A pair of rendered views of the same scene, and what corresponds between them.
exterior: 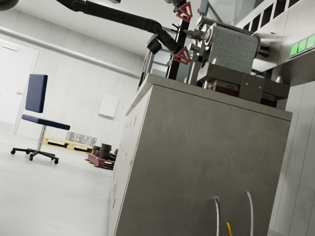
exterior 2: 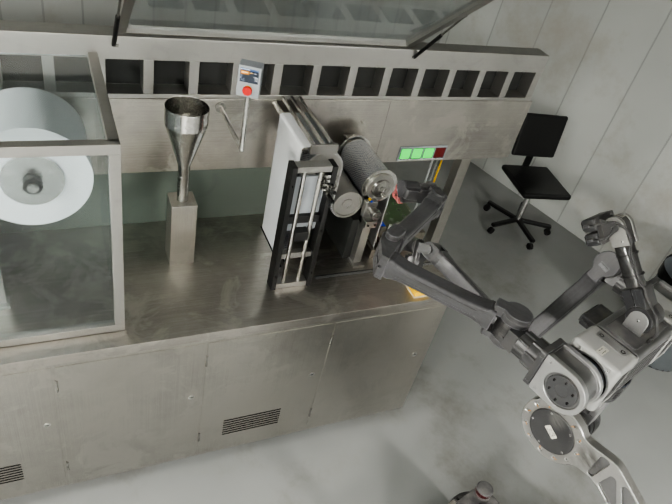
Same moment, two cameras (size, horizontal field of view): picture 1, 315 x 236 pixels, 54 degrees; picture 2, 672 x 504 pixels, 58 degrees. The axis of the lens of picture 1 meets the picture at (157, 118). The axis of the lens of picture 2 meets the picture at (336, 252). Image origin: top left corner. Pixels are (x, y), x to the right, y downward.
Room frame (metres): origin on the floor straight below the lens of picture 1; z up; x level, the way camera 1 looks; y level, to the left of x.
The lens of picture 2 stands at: (2.50, 1.60, 2.46)
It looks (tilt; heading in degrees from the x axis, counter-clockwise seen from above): 38 degrees down; 246
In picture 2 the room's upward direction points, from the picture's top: 15 degrees clockwise
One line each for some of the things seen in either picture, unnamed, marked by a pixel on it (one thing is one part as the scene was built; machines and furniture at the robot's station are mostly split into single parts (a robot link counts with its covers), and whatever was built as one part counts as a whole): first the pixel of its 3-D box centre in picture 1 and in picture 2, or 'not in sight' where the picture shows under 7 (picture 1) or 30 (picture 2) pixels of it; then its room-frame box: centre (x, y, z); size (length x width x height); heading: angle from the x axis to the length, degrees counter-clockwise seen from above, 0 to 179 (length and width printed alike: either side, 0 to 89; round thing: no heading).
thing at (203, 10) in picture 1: (203, 8); (249, 80); (2.15, -0.13, 1.66); 0.07 x 0.07 x 0.10; 72
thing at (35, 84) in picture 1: (45, 118); not in sight; (4.45, 1.57, 0.59); 0.69 x 0.66 x 1.19; 117
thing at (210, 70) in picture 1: (241, 83); (386, 210); (1.44, -0.35, 1.00); 0.40 x 0.16 x 0.06; 97
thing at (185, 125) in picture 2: not in sight; (186, 114); (2.33, -0.18, 1.50); 0.14 x 0.14 x 0.06
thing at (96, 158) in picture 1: (122, 157); not in sight; (5.74, 0.45, 0.22); 1.19 x 0.82 x 0.43; 114
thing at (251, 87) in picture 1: (251, 88); not in sight; (1.35, -0.38, 0.96); 0.10 x 0.03 x 0.11; 97
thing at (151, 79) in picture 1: (168, 114); (120, 279); (2.53, -0.09, 0.88); 2.52 x 0.66 x 0.04; 7
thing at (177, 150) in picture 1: (157, 168); (122, 357); (2.54, -0.10, 0.43); 2.52 x 0.64 x 0.86; 7
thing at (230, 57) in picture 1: (230, 64); (372, 196); (1.55, -0.30, 1.11); 0.23 x 0.01 x 0.18; 97
